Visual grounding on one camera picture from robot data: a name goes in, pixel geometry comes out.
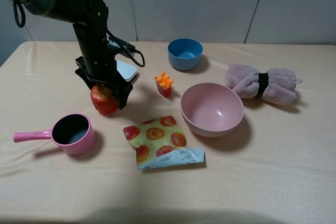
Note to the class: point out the blue plastic bowl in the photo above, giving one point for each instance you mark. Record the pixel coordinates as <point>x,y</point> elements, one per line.
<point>185,54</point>

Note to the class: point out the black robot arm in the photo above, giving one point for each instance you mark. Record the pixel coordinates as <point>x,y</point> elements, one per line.
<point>88,17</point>

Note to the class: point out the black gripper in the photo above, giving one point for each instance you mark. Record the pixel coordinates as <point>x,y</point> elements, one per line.
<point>105,74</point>

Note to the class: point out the pink rolled towel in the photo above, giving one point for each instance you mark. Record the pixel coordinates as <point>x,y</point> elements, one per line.
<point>276,85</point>

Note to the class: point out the toy french fries box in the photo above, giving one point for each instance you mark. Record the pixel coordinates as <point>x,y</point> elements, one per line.
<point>164,84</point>

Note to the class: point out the white rectangular device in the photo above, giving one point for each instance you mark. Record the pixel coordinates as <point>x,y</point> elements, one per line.
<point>127,71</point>

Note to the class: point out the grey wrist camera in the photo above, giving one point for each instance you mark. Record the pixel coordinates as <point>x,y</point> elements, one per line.
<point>121,47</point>

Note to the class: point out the pink plastic bowl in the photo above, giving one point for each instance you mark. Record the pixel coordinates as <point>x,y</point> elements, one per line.
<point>211,110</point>

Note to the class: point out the fruit print snack bag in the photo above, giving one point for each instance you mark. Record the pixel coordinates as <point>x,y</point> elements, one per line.
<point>160,143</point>

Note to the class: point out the red apple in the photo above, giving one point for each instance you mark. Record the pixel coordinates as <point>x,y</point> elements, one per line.
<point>102,99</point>

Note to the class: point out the pink saucepan with handle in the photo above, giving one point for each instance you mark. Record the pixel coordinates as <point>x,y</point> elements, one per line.
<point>73,134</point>

